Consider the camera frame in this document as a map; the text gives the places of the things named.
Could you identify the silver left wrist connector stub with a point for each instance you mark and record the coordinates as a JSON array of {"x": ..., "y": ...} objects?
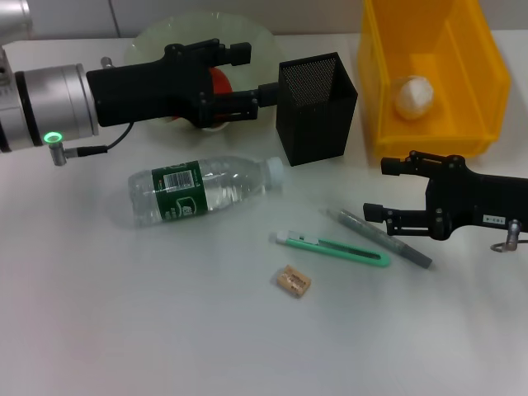
[{"x": 107, "y": 62}]

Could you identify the red-orange fruit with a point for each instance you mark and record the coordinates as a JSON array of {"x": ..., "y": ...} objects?
[{"x": 220, "y": 82}]

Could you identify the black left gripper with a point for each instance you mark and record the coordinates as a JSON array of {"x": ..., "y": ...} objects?
[{"x": 144, "y": 90}]

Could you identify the clear green-label water bottle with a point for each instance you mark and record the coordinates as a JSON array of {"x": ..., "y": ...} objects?
[{"x": 185, "y": 189}]

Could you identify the black mesh pen holder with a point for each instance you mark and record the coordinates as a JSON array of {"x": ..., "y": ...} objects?
[{"x": 317, "y": 123}]

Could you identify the green utility knife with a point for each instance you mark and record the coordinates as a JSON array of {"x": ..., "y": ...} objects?
[{"x": 330, "y": 246}]

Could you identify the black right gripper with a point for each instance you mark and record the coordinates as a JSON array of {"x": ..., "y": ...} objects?
[{"x": 474, "y": 202}]

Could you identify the translucent green fruit plate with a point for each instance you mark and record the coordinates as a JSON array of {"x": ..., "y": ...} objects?
[{"x": 264, "y": 49}]

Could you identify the grey pen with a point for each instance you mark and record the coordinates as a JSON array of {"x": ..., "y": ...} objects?
[{"x": 350, "y": 220}]

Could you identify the white paper ball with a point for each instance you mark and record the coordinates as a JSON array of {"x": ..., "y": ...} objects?
[{"x": 414, "y": 99}]

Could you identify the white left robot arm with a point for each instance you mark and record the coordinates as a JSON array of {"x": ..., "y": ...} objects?
[{"x": 53, "y": 103}]

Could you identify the yellow plastic bin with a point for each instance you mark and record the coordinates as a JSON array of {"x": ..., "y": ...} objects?
[{"x": 466, "y": 103}]

